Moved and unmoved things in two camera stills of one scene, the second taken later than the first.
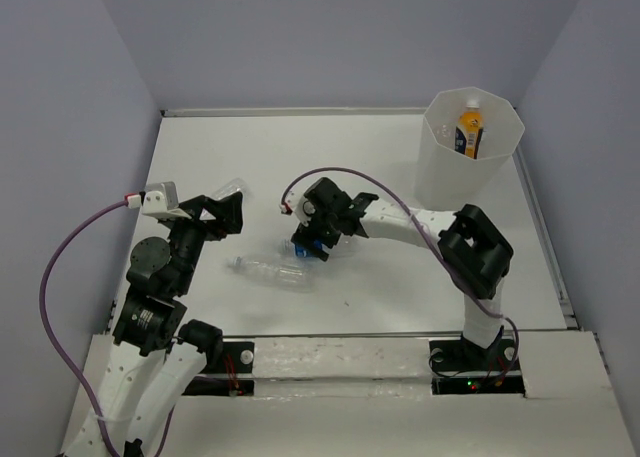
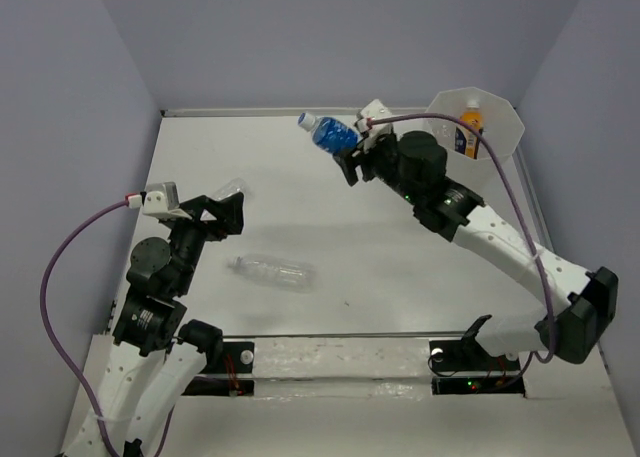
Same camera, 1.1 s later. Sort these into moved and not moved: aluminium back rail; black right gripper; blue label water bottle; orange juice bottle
Moved: blue label water bottle; black right gripper
Not moved: orange juice bottle; aluminium back rail
